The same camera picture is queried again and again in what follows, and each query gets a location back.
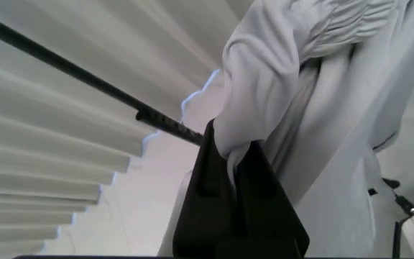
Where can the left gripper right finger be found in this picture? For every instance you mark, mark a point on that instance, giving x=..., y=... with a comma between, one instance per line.
x=264, y=216

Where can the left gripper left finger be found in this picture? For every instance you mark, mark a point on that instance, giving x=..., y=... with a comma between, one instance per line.
x=203, y=216

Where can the pale grey shorts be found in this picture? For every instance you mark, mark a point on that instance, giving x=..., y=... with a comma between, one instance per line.
x=264, y=72

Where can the white curtain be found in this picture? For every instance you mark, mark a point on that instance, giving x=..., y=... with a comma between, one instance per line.
x=49, y=144

